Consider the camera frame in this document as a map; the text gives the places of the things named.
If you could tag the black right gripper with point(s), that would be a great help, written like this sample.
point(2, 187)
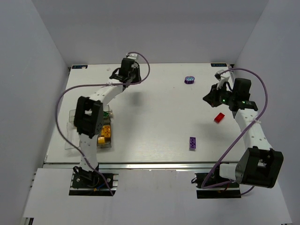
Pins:
point(215, 96)

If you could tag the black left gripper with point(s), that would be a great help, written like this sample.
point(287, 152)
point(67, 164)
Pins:
point(119, 77)

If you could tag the small green lego brick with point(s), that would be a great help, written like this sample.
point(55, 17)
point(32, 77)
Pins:
point(106, 114)

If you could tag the yellow two-by-three lego brick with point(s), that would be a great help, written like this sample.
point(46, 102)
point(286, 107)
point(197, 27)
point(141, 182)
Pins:
point(106, 131)

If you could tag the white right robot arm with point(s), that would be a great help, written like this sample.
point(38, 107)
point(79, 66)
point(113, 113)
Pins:
point(260, 164)

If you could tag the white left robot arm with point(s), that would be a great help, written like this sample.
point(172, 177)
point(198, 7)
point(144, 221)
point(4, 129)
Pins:
point(89, 114)

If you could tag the red lego brick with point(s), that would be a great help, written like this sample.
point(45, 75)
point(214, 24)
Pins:
point(219, 117)

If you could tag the right blue table label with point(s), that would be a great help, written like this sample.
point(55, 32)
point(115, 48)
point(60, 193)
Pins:
point(218, 64)

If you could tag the blue table label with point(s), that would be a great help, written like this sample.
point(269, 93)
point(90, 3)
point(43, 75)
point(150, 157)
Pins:
point(218, 64)
point(79, 66)

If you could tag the purple round lego piece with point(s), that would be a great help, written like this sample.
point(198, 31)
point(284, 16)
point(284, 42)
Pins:
point(189, 80)

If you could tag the clear smoky long container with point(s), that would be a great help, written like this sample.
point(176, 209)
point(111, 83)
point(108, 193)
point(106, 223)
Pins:
point(106, 120)

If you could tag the purple lego brick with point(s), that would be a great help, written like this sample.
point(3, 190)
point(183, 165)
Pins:
point(192, 143)

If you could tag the left blue table label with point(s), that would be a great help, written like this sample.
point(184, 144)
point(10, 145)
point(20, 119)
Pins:
point(79, 66)

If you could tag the dark grey clear container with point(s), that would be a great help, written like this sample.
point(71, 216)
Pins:
point(108, 141)

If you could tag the clear colourless container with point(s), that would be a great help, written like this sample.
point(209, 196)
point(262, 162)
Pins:
point(72, 134)

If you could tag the aluminium table front rail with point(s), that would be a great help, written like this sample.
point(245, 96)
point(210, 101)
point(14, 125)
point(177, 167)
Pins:
point(132, 166)

